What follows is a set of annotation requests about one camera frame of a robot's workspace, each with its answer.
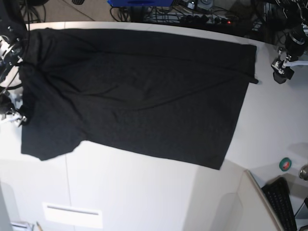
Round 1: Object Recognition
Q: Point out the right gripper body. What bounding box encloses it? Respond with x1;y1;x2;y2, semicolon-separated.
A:
0;93;23;120

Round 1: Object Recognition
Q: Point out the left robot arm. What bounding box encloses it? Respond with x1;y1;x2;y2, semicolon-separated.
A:
271;0;308;84

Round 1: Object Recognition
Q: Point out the green tape roll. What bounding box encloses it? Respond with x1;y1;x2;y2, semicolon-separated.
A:
279;157;292;172

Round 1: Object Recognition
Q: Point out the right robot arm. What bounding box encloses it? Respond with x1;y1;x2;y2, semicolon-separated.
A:
0;0;29;126

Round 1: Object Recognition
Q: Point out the black power strip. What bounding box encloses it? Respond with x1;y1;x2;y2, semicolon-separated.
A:
180;14;239;26

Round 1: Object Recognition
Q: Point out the black t-shirt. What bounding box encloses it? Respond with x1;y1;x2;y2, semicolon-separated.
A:
19;28;257;169

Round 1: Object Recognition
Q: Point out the white slotted box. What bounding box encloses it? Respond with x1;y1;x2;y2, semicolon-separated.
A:
42;202;103;229

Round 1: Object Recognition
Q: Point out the silver round knob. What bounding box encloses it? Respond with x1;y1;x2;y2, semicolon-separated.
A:
298;164;308;181

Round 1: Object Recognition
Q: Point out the black keyboard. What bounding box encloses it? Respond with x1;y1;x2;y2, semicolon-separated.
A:
261;177;297;231

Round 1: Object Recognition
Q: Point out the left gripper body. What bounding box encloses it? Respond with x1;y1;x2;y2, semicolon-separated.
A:
271;47;294;84

